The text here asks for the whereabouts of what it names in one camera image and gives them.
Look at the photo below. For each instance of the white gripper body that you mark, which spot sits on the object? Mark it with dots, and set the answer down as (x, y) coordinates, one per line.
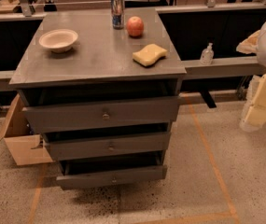
(249, 45)

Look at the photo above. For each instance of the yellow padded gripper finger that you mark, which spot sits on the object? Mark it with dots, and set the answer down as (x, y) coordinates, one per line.
(254, 111)

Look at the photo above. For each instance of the yellow sponge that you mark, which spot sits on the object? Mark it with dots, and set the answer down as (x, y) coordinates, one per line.
(149, 54)

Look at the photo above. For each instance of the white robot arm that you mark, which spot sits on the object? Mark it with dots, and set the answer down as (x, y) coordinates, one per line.
(261, 46)

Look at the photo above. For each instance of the white paper bowl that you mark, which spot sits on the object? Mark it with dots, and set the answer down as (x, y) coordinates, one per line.
(59, 40)

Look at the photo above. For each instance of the clear sanitizer pump bottle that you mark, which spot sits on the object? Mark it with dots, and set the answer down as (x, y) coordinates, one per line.
(207, 55)

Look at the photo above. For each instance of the red apple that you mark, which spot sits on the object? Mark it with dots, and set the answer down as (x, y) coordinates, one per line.
(135, 26)

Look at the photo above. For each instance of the silver blue drink can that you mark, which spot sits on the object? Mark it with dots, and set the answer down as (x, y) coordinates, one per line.
(117, 13)

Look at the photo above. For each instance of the grey drawer cabinet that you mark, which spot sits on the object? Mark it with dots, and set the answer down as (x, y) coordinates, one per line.
(79, 92)

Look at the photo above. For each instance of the bottom grey drawer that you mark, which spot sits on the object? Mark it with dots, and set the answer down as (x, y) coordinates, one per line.
(110, 178)

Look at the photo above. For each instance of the grey drawer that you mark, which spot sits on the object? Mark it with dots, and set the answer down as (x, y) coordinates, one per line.
(110, 178)
(72, 117)
(107, 146)

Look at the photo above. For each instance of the middle grey drawer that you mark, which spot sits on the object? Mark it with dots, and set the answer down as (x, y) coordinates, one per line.
(107, 146)

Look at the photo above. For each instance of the top grey drawer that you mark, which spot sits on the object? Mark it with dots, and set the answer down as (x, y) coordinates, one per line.
(72, 117)

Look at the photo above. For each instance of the brown cardboard box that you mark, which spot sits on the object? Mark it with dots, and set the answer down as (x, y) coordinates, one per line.
(25, 148)

